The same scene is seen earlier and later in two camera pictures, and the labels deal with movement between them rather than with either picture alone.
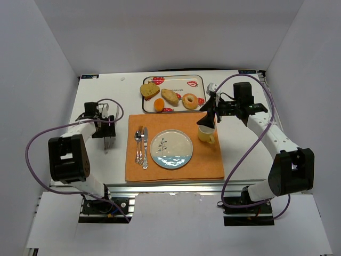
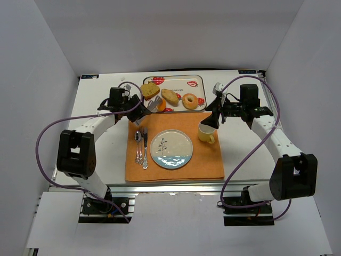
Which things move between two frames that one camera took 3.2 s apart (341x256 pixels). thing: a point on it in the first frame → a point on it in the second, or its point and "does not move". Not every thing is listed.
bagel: x=189 y=101 does not move
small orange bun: x=159 y=104 does not move
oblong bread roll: x=170 y=96 does not move
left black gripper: x=107 y=132 → x=139 y=111
